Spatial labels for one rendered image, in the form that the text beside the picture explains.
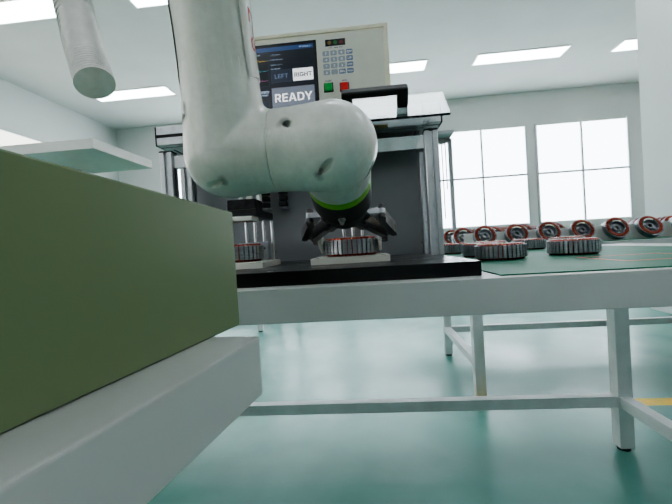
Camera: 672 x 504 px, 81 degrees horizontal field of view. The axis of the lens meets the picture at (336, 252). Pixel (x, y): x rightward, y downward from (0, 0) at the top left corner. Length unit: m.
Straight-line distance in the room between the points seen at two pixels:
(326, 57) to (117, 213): 0.87
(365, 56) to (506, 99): 7.05
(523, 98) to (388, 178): 7.11
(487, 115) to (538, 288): 7.30
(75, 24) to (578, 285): 2.14
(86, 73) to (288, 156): 1.68
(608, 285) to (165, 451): 0.56
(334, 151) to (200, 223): 0.21
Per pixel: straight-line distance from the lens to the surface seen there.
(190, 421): 0.21
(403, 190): 1.07
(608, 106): 8.64
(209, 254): 0.28
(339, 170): 0.45
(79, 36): 2.21
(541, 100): 8.20
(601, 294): 0.63
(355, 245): 0.75
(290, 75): 1.03
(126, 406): 0.18
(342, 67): 1.03
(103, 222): 0.21
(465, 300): 0.57
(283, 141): 0.45
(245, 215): 0.89
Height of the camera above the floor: 0.80
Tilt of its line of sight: 1 degrees down
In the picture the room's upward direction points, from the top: 3 degrees counter-clockwise
